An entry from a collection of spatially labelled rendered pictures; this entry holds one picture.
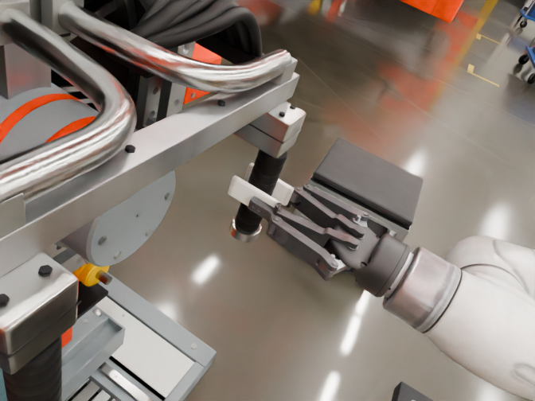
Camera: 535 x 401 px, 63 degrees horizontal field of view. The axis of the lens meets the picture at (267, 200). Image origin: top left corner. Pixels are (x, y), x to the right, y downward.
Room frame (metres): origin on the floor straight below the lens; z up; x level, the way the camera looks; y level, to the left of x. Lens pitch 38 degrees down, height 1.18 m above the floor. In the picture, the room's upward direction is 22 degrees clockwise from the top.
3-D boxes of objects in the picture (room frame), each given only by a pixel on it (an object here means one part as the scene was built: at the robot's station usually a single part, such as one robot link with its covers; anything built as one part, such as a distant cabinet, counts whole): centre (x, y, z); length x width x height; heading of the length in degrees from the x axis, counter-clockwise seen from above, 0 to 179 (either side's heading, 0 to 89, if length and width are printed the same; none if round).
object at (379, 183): (1.47, -0.34, 0.17); 0.43 x 0.36 x 0.34; 80
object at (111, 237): (0.34, 0.22, 0.85); 0.21 x 0.14 x 0.14; 74
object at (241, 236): (0.46, 0.02, 0.83); 0.04 x 0.04 x 0.16
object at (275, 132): (0.47, 0.04, 0.93); 0.09 x 0.05 x 0.05; 74
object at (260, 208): (0.42, 0.00, 0.83); 0.05 x 0.03 x 0.01; 75
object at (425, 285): (0.40, -0.21, 0.83); 0.09 x 0.06 x 0.09; 164
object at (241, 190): (0.44, 0.02, 0.83); 0.07 x 0.01 x 0.03; 75
